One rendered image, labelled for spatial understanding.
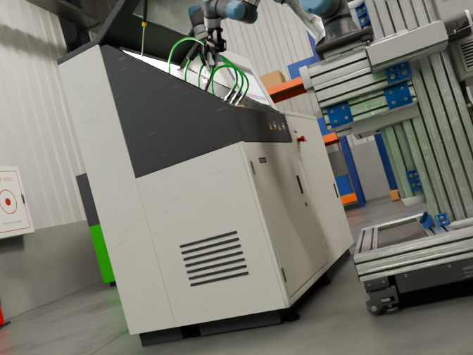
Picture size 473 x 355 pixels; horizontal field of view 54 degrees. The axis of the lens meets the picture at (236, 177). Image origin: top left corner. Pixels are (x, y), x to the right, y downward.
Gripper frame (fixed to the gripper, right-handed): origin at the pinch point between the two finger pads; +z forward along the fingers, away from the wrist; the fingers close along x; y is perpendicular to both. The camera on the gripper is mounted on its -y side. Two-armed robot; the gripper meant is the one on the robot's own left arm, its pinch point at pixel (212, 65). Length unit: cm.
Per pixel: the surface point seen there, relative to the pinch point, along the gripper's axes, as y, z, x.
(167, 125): 9.5, 14.9, -34.2
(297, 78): -278, 244, 376
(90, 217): -277, 310, 6
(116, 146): -11, 30, -52
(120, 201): 2, 51, -61
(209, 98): 23.3, 1.0, -19.8
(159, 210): 23, 48, -52
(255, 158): 47, 23, -14
